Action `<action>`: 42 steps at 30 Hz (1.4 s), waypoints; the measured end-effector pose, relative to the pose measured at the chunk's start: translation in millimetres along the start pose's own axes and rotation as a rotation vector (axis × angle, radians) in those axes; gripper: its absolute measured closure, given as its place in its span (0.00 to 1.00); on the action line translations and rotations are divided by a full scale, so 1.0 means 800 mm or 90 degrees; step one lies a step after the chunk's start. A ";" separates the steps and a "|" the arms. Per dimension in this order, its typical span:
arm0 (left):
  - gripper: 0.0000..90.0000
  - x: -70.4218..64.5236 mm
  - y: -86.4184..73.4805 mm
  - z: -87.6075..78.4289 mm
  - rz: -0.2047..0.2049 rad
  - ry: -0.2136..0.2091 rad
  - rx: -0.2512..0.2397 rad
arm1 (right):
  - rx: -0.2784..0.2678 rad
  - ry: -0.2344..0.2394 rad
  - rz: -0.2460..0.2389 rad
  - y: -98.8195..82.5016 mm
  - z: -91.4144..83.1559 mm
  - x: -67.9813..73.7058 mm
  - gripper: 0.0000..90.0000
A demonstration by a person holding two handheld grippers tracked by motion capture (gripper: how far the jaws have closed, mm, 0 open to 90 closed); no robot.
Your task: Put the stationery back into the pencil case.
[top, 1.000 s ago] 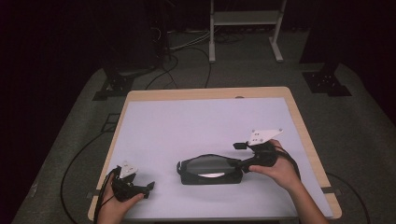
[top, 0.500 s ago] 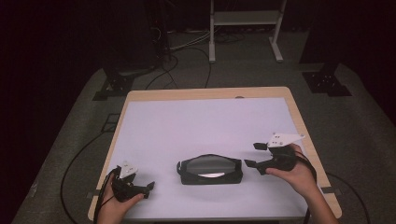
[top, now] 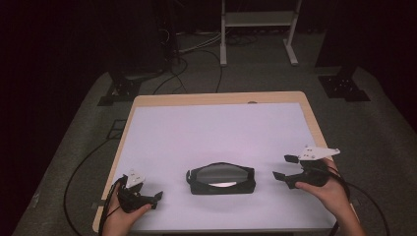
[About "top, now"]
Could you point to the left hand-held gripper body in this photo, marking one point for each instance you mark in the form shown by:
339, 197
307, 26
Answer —
130, 199

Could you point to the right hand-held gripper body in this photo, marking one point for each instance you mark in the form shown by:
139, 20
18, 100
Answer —
313, 175

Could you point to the black pencil case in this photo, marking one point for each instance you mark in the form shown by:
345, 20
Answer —
196, 187

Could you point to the white eraser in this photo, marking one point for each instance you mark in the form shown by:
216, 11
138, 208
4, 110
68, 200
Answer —
223, 184

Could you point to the person's left hand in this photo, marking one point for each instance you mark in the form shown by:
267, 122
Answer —
117, 223

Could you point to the person's right hand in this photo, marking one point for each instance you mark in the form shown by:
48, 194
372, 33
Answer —
334, 193

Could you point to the white table mat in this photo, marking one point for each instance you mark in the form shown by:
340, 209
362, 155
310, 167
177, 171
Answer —
213, 131

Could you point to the black stand base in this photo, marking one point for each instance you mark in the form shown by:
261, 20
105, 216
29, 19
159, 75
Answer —
344, 88
119, 90

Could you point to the wooden table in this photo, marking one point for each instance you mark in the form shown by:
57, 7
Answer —
216, 97

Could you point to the black square floor frame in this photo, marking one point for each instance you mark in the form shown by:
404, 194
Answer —
111, 129

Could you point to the white metal stand frame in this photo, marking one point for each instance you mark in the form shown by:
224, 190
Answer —
257, 19

